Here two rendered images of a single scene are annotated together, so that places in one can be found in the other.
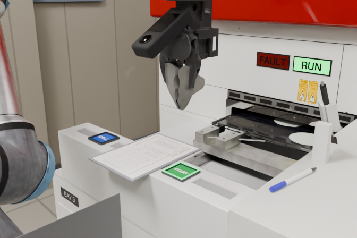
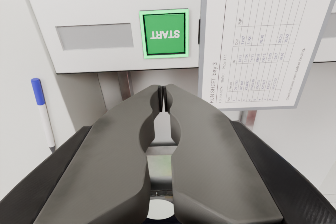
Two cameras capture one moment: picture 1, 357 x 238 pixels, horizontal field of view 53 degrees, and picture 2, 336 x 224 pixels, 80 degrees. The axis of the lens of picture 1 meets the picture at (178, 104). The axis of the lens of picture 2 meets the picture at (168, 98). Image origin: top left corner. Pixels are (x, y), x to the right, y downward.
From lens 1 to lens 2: 0.62 m
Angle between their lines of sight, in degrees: 53
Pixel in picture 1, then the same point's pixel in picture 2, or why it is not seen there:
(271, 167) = (154, 154)
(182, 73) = (111, 176)
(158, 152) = (245, 58)
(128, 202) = not seen: outside the picture
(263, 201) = (22, 53)
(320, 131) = not seen: hidden behind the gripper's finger
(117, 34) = not seen: outside the picture
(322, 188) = (16, 123)
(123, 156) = not seen: outside the picture
